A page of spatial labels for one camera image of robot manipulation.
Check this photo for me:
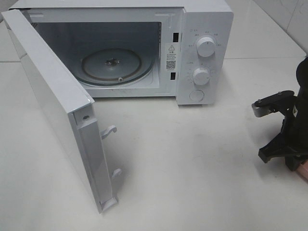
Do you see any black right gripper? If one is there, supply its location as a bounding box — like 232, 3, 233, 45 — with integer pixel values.
258, 93, 308, 171

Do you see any pink round plate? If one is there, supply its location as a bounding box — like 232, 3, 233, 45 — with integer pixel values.
296, 161, 308, 180

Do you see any round white door button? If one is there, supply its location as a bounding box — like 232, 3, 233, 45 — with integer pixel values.
189, 90, 205, 102

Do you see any white microwave door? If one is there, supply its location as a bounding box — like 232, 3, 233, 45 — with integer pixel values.
2, 10, 117, 212

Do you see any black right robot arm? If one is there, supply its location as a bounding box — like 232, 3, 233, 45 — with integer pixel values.
252, 58, 308, 171

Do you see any white lower timer knob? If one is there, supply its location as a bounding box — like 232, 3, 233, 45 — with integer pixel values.
192, 68, 211, 86

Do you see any white upper power knob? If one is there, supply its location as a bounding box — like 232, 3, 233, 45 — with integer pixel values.
196, 35, 216, 58

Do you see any white microwave oven body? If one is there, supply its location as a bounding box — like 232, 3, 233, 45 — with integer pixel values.
7, 0, 233, 105

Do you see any white warning label sticker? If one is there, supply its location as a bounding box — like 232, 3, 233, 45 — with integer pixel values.
165, 42, 179, 71

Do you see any glass microwave turntable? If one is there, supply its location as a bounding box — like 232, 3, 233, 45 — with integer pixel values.
78, 48, 154, 86

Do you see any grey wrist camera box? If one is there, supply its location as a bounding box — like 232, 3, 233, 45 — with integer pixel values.
252, 90, 296, 117

